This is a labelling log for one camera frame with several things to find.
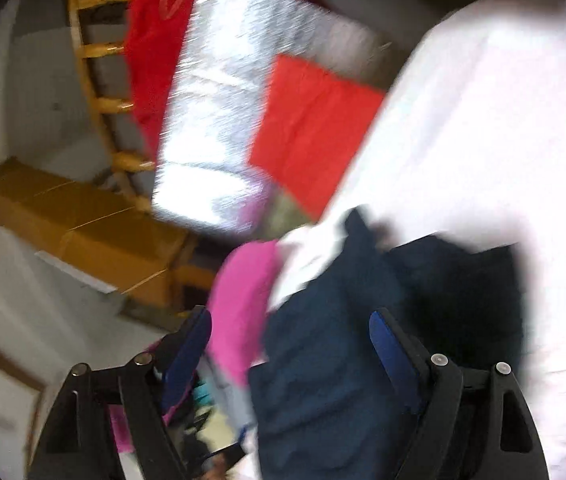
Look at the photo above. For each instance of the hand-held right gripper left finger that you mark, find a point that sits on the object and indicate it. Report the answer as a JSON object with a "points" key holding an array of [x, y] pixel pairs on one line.
{"points": [[185, 355]]}

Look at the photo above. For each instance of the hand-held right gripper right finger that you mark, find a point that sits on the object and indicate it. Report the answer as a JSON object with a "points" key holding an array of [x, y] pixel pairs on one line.
{"points": [[393, 355]]}

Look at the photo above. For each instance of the navy blue hooded jacket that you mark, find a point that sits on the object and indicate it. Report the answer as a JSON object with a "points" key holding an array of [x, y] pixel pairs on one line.
{"points": [[323, 360]]}

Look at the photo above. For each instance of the pink pillow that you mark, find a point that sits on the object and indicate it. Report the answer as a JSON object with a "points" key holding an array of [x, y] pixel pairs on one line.
{"points": [[243, 310]]}

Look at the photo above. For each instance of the cardboard box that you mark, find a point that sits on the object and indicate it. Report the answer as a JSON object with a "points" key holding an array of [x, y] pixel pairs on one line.
{"points": [[88, 240]]}

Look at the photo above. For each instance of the white bed blanket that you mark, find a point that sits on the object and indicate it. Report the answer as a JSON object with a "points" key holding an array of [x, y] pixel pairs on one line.
{"points": [[463, 135]]}

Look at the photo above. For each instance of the folded red cloth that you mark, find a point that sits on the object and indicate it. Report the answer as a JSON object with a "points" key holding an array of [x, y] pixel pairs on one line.
{"points": [[313, 130]]}

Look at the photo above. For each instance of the silver foil mat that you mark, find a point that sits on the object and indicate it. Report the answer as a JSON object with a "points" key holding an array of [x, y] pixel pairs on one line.
{"points": [[213, 110]]}

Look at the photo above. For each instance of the dark red garment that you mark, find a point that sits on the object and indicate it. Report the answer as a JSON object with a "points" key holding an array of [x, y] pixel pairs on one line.
{"points": [[155, 50]]}

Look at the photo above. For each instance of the wooden spindle headboard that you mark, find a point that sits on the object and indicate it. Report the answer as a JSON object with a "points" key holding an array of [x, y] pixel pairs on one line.
{"points": [[98, 50]]}

